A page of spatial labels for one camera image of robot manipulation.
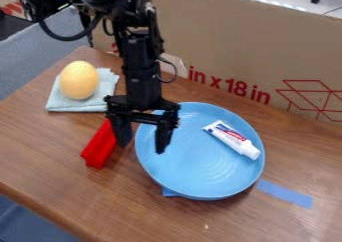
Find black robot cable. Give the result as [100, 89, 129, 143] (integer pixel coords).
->
[34, 9, 177, 84]

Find white toothpaste tube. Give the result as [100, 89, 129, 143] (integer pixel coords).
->
[202, 120, 260, 160]

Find yellow egg shaped object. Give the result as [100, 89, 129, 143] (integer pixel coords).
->
[58, 61, 98, 100]

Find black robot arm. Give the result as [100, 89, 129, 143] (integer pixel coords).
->
[70, 0, 180, 153]

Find light blue folded cloth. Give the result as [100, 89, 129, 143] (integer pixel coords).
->
[45, 67, 120, 112]

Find red rectangular block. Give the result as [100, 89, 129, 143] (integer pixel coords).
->
[80, 120, 116, 169]

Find blue tape strip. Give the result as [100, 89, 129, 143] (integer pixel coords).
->
[256, 179, 313, 209]

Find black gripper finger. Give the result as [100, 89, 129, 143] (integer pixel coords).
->
[109, 115, 132, 147]
[154, 118, 177, 154]

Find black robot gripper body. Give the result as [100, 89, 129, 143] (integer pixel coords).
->
[102, 32, 182, 129]

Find blue plastic plate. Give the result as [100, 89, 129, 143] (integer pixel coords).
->
[134, 102, 265, 200]

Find grey fabric panel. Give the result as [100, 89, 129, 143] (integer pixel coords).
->
[0, 6, 90, 100]

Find brown cardboard box wall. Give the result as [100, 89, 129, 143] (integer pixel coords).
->
[86, 0, 342, 124]

